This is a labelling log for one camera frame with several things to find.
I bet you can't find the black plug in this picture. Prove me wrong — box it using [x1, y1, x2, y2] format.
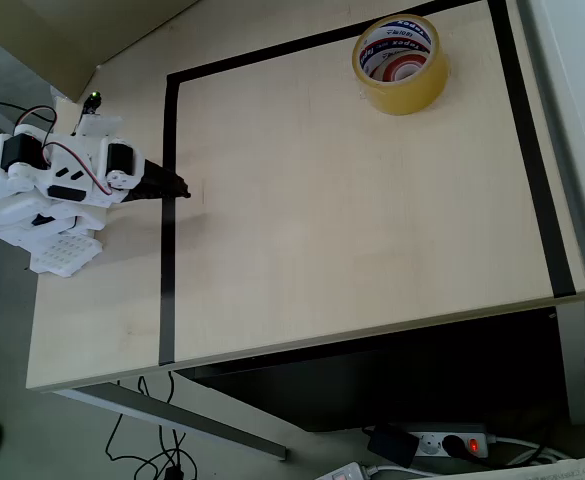
[441, 433, 469, 460]

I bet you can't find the black power adapter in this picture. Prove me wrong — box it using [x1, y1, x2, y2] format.
[366, 424, 421, 469]

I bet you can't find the red servo wire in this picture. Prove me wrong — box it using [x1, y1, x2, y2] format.
[14, 105, 114, 197]

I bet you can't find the white power cable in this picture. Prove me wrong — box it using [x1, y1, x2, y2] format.
[485, 433, 566, 467]

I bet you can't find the gripper camera on white mount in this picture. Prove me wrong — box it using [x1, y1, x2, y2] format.
[74, 90, 124, 137]

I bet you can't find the red tape roll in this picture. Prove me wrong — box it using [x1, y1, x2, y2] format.
[370, 51, 425, 83]

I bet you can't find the yellow packing tape roll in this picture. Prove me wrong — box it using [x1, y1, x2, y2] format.
[352, 14, 450, 117]

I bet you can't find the grey power strip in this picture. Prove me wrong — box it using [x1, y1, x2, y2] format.
[371, 422, 489, 460]

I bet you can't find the white power strip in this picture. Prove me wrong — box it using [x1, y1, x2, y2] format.
[315, 461, 369, 480]

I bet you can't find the grey metal table leg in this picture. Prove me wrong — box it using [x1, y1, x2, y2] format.
[553, 299, 585, 427]
[54, 381, 289, 462]

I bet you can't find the black floor cable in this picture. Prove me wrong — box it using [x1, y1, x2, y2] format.
[103, 369, 199, 480]

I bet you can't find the printed paper sheet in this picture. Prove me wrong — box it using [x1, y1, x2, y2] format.
[471, 452, 585, 480]

